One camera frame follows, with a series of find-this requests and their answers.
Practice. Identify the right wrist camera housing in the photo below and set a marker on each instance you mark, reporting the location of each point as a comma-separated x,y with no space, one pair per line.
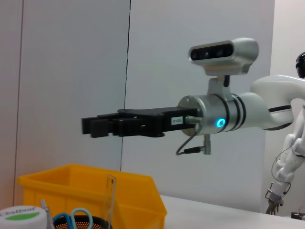
224,53

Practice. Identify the clear water bottle green label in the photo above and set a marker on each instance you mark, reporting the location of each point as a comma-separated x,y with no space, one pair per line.
22,218

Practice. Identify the blue sheathed scissors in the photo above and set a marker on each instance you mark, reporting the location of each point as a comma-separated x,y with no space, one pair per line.
81,214

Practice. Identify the white humanoid robot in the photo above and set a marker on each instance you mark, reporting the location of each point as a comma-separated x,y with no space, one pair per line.
289,162

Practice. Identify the yellow plastic storage bin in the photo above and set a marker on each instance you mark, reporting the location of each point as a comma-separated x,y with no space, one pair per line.
83,186

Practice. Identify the black mesh pen cup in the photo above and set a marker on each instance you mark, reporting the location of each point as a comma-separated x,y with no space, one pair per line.
83,223

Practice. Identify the small black box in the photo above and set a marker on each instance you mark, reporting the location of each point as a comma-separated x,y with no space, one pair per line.
299,215

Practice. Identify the silver white ballpoint pen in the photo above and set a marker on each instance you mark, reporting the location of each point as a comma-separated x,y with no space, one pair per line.
47,214

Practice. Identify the clear plastic ruler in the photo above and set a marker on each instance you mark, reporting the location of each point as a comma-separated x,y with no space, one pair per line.
110,202

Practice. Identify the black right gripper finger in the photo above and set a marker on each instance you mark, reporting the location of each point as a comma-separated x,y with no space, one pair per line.
87,125

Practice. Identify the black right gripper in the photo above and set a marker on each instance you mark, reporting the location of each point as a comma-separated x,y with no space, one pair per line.
166,121

